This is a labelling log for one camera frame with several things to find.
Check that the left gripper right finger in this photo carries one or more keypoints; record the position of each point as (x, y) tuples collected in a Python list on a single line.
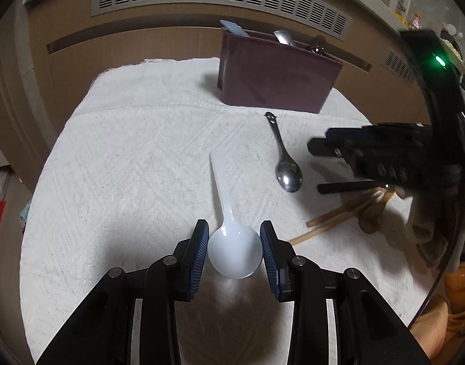
[(368, 330)]

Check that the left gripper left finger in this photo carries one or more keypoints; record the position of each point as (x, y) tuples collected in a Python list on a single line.
[(100, 330)]

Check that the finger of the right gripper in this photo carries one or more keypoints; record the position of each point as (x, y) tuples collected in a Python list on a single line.
[(347, 134), (323, 147)]

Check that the small steel spoon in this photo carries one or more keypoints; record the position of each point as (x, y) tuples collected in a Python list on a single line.
[(288, 172)]

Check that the wooden chopstick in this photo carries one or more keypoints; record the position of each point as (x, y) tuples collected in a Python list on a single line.
[(347, 206), (326, 226)]

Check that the wooden spoon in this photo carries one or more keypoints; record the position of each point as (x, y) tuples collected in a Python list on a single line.
[(369, 220)]

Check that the white plastic soup spoon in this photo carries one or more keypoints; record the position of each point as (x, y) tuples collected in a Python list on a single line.
[(234, 249)]

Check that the orange sleeve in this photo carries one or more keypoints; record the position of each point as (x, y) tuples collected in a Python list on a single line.
[(440, 329)]

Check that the small grey vent grille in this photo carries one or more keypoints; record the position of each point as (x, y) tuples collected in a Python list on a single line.
[(398, 65)]

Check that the maroon plastic utensil caddy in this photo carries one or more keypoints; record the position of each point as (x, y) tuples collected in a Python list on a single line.
[(258, 71)]

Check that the steel spoon in caddy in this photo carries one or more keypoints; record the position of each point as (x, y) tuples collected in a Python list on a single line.
[(284, 37)]

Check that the blue spatula in caddy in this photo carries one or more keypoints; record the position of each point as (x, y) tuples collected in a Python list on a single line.
[(233, 28)]

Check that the white textured towel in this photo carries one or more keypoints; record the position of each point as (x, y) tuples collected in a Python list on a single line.
[(130, 175)]

